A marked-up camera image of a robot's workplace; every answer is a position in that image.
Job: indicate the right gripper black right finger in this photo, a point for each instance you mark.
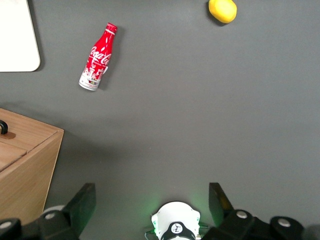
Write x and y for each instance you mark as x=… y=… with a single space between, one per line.
x=237 y=225

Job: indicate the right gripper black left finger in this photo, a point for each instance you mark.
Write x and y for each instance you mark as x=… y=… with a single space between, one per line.
x=75 y=215

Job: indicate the red coca-cola aluminium bottle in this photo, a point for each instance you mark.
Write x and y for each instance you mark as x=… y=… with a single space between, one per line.
x=96 y=62

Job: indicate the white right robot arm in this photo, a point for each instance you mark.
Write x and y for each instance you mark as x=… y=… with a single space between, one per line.
x=175 y=215

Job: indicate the cream white plastic tray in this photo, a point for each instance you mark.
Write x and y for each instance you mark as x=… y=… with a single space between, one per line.
x=15 y=37

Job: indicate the wooden drawer cabinet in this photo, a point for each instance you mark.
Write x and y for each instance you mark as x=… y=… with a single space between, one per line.
x=27 y=162

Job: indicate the yellow lemon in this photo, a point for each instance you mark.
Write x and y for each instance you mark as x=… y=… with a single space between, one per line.
x=223 y=10

